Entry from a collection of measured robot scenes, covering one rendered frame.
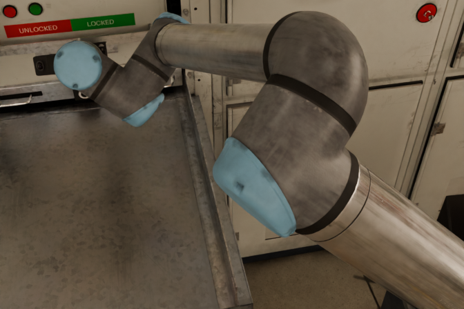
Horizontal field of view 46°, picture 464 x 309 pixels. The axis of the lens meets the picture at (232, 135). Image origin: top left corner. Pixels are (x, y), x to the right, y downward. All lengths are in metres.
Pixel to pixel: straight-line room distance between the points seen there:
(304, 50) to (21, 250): 0.83
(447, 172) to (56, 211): 1.41
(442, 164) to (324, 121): 1.53
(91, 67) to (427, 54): 1.02
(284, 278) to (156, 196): 0.99
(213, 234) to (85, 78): 0.42
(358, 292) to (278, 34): 1.61
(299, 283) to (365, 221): 1.54
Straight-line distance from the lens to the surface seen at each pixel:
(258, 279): 2.16
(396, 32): 1.62
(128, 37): 1.44
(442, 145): 2.02
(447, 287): 0.74
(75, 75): 1.09
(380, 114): 1.79
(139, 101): 1.10
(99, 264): 1.19
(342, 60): 0.61
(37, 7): 1.44
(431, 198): 2.23
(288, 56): 0.62
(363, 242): 0.65
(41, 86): 1.56
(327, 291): 2.16
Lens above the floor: 1.79
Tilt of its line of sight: 41 degrees down
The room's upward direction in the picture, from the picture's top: straight up
